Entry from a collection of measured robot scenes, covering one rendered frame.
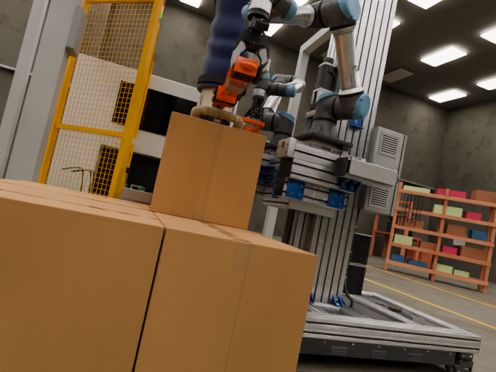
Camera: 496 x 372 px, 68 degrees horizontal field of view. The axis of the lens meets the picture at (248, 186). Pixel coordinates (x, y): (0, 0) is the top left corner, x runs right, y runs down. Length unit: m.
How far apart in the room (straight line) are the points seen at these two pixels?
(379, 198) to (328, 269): 0.48
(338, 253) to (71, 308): 1.50
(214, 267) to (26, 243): 0.40
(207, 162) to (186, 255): 0.67
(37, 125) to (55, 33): 0.64
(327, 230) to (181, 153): 0.94
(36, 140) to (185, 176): 1.58
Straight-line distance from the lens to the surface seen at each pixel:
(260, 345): 0.99
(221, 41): 1.85
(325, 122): 1.83
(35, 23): 5.42
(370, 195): 2.12
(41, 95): 2.92
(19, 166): 2.89
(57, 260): 0.89
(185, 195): 1.47
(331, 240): 2.05
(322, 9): 1.78
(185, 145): 1.49
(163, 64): 12.92
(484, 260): 9.27
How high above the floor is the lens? 0.61
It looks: 4 degrees up
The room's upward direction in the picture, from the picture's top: 12 degrees clockwise
